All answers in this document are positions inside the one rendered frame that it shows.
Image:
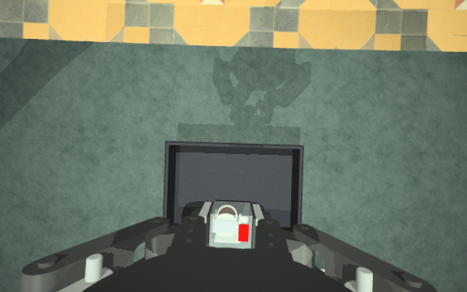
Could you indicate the black rectangular tray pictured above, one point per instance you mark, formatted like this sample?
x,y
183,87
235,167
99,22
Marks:
x,y
270,175

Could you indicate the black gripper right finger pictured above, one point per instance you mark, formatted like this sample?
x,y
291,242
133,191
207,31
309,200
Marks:
x,y
353,268

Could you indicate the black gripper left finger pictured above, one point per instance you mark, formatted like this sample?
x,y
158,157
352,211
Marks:
x,y
78,267

